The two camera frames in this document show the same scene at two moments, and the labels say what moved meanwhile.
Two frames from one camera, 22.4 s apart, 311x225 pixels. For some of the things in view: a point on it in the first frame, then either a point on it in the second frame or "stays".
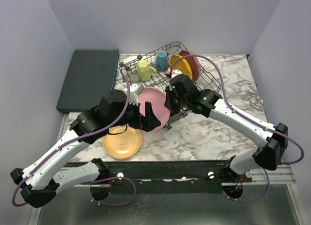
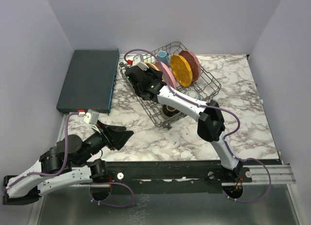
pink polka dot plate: x=194 y=63 stays
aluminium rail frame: x=283 y=175 stays
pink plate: x=157 y=99 → x=170 y=77
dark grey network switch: x=92 y=73 stays
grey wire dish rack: x=172 y=67 stays
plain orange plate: x=122 y=142 → x=153 y=66
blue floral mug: x=162 y=60 stays
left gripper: x=146 y=123 → x=115 y=136
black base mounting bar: x=171 y=176 stays
